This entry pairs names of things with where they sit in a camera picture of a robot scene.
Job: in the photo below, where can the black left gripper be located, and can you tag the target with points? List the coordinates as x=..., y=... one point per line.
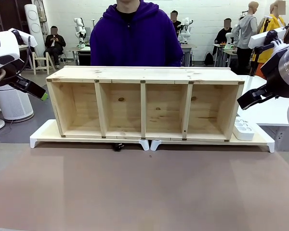
x=7, y=72

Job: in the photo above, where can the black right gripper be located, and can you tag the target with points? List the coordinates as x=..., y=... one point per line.
x=277, y=79

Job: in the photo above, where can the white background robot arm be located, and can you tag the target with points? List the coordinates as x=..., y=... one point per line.
x=185, y=30
x=80, y=31

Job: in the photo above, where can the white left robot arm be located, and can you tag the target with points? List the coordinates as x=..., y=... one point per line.
x=3, y=49

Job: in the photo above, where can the white side table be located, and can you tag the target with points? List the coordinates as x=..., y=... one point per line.
x=262, y=108

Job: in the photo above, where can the white cylindrical air purifier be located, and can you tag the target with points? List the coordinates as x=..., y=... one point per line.
x=13, y=103

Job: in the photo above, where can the wooden step stool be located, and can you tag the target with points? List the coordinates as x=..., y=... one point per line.
x=42, y=63

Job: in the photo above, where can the white power strip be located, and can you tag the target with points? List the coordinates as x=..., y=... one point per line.
x=243, y=130

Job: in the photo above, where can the seated person in black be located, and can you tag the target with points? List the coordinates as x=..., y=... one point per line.
x=54, y=43

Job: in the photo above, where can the grey background work table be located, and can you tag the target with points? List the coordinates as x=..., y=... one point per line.
x=83, y=51

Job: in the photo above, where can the mannequin in grey hoodie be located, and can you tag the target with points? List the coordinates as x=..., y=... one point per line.
x=246, y=33

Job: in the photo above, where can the tall white tower fan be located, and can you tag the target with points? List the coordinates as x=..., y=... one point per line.
x=33, y=26

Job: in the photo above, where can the background person seated at desk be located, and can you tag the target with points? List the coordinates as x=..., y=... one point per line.
x=224, y=36

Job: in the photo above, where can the white wood-topped riser stand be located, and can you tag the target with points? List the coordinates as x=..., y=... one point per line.
x=207, y=142
x=86, y=140

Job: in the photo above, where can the mannequin in yellow jacket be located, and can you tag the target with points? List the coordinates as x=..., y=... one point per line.
x=275, y=21

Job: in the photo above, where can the wooden four-compartment shelf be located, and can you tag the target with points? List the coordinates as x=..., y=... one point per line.
x=144, y=101

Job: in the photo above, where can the person in purple hoodie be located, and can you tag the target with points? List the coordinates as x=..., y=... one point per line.
x=135, y=36

